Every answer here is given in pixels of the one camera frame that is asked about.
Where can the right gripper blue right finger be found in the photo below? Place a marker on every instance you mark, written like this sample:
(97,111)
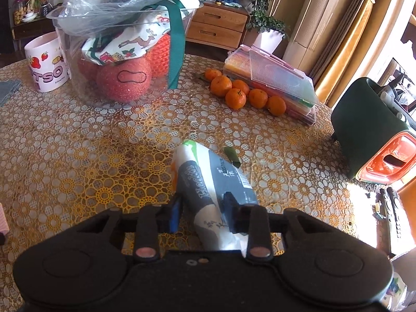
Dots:
(232,213)

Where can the grey folded cloth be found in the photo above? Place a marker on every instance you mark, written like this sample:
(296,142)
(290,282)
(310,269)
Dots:
(7,89)

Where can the white strawberry mug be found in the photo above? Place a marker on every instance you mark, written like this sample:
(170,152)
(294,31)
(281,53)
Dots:
(46,62)

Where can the patterned tissue pack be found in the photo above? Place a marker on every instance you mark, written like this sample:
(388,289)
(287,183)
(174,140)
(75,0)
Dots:
(202,178)

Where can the stack of colourful folders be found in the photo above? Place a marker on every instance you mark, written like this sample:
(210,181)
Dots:
(264,71)

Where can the standing air conditioner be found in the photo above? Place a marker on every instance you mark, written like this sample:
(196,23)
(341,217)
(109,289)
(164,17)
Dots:
(310,40)

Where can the black remote control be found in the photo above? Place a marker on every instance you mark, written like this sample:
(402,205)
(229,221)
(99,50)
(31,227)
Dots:
(389,201)

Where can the small pink card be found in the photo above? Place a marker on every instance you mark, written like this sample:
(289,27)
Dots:
(4,226)

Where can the wooden drawer cabinet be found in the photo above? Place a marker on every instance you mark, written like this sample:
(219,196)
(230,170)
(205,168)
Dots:
(217,25)

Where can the yellow curtain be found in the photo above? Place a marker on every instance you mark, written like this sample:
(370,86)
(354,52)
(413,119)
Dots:
(364,41)

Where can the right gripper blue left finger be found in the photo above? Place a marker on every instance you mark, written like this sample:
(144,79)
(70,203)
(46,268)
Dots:
(175,207)

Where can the clear container with plastic bag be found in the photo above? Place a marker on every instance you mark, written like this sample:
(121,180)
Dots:
(123,53)

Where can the orange tangerine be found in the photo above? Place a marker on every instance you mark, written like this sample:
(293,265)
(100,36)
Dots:
(276,106)
(211,73)
(258,98)
(235,99)
(220,86)

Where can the orange green tissue box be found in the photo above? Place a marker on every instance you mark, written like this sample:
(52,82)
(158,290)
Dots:
(379,147)

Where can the tall potted plant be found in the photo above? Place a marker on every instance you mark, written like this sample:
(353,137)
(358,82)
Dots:
(262,30)

